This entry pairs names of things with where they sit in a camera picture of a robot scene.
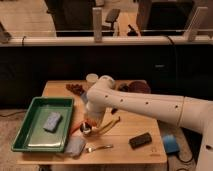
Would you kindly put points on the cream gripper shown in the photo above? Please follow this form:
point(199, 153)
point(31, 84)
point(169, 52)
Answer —
point(95, 117)

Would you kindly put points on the yellow red apple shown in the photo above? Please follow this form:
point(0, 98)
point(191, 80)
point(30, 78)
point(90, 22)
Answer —
point(93, 124)

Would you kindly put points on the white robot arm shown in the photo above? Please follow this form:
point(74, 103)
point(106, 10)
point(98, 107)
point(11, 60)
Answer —
point(190, 113)

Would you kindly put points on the white paper cup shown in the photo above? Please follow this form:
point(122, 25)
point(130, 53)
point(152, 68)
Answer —
point(91, 79)

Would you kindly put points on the yellow banana peel strips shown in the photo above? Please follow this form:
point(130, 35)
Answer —
point(108, 126)

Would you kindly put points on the brown grape bunch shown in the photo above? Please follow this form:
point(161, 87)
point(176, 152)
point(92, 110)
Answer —
point(76, 89)

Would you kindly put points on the silver fork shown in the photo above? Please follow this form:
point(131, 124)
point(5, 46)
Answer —
point(92, 149)

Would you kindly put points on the grey folded cloth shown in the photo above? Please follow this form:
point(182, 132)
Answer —
point(75, 146)

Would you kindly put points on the blue sponge in tray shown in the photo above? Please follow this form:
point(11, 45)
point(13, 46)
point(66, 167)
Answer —
point(52, 122)

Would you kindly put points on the black sponge block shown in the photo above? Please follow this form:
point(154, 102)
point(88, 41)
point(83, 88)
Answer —
point(140, 140)

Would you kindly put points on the purple bowl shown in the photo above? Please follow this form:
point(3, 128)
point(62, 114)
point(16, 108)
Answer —
point(139, 87)

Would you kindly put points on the green plastic tray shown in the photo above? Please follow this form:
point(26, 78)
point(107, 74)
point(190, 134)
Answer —
point(32, 137)

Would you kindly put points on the black office chair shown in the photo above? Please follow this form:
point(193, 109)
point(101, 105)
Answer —
point(110, 20)

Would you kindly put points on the black handled spoon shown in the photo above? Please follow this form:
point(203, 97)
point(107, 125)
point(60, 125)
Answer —
point(124, 88)

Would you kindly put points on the white horizontal rail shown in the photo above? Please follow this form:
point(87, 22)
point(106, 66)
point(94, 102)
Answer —
point(106, 41)

